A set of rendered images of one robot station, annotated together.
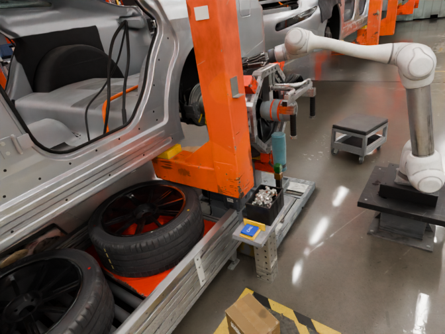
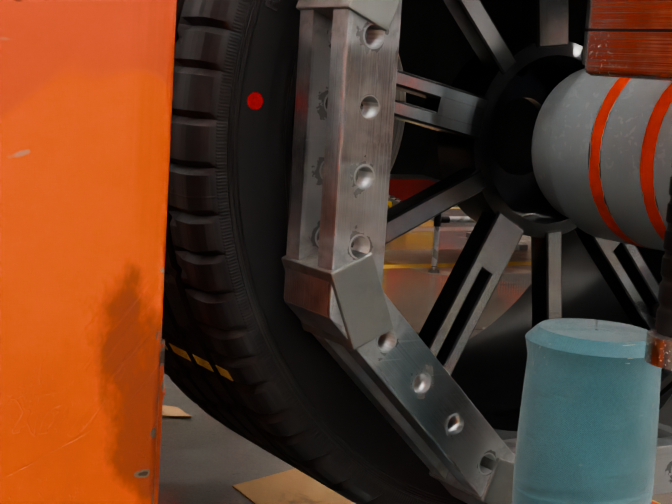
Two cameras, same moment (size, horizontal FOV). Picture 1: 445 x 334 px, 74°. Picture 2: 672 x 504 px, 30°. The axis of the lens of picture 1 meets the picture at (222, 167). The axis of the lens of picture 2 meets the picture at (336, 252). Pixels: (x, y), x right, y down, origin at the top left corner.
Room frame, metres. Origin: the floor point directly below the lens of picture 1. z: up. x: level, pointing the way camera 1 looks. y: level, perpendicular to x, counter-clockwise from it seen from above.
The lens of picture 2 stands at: (0.91, -0.49, 0.89)
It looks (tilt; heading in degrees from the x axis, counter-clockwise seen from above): 8 degrees down; 20
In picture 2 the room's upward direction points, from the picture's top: 4 degrees clockwise
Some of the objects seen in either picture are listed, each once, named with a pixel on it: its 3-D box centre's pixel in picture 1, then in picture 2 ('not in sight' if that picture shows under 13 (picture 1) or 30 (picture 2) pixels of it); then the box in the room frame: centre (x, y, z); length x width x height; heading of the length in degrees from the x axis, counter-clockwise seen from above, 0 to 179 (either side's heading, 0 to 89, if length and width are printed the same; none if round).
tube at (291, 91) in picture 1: (278, 86); not in sight; (1.72, -0.40, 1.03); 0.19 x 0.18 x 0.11; 53
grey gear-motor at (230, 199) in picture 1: (222, 197); not in sight; (1.82, 0.04, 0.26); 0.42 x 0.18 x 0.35; 53
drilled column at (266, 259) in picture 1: (265, 250); not in sight; (1.28, -0.17, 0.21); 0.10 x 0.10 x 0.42; 53
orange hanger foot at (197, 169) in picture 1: (187, 156); not in sight; (1.70, 0.21, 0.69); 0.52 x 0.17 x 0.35; 53
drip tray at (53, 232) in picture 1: (34, 250); not in sight; (1.85, 1.56, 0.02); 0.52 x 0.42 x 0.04; 137
